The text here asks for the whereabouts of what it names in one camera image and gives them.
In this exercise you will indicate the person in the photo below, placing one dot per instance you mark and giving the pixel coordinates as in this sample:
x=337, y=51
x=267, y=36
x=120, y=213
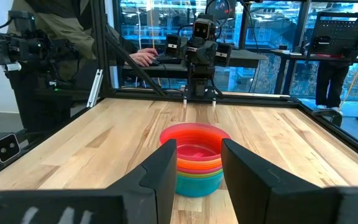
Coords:
x=67, y=28
x=331, y=81

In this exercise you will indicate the black perforated panel stand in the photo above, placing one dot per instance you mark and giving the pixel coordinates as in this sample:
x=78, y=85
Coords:
x=340, y=34

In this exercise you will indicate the red plastic bowl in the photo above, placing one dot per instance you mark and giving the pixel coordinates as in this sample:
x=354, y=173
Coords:
x=194, y=133

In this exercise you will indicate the white arm base foot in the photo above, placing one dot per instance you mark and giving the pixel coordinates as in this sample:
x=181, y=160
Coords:
x=185, y=102

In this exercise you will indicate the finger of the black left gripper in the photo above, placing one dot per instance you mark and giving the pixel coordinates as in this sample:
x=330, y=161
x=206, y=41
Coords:
x=223, y=55
x=172, y=46

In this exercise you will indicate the black aluminium table frame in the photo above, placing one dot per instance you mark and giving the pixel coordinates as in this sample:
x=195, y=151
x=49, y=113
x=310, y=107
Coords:
x=99, y=46

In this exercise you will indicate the table-level camera box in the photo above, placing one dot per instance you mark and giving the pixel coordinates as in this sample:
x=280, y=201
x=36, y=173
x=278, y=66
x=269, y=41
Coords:
x=6, y=147

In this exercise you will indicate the orange plastic bowl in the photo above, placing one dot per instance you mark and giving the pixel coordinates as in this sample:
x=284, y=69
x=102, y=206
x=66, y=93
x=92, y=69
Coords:
x=199, y=167

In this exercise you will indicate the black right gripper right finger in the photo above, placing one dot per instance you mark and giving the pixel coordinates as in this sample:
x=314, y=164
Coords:
x=259, y=193

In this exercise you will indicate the black keyboard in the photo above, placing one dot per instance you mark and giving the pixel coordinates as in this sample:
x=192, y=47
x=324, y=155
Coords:
x=169, y=59

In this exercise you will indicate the person's hand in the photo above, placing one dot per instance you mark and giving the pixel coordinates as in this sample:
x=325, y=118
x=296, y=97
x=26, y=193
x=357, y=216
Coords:
x=143, y=57

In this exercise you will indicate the teal plastic bowl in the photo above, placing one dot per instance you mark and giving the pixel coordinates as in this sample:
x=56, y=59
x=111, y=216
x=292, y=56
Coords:
x=197, y=186

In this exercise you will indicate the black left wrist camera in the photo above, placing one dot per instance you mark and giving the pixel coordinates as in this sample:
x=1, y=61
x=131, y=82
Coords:
x=202, y=29

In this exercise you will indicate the black desk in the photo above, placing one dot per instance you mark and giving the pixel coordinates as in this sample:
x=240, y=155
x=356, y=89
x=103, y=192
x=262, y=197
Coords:
x=294, y=57
x=244, y=57

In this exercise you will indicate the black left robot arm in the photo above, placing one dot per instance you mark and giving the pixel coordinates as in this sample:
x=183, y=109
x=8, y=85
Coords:
x=200, y=77

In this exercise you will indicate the silver aluminium bar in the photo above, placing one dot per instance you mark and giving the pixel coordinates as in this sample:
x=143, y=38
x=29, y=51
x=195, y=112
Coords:
x=94, y=88

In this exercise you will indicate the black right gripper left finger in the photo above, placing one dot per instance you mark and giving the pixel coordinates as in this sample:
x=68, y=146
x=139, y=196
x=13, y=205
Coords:
x=141, y=193

